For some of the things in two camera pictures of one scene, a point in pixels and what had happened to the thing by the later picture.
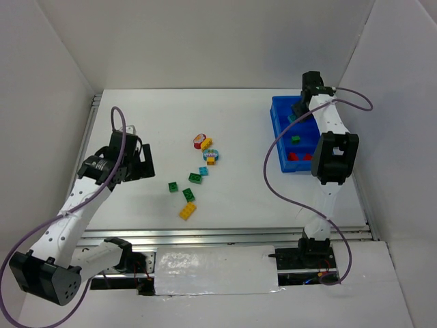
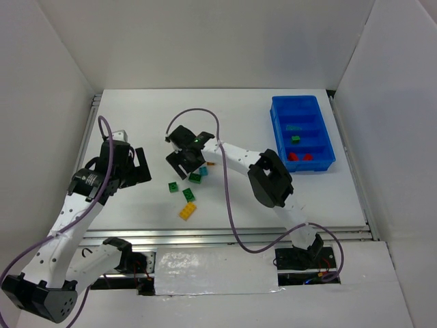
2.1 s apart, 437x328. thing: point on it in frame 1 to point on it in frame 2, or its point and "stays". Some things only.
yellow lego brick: (187, 211) stays
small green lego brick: (295, 139) stays
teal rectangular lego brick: (291, 118) to (295, 128)
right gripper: (300, 104) to (184, 150)
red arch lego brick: (293, 157) stays
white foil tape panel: (219, 270) stays
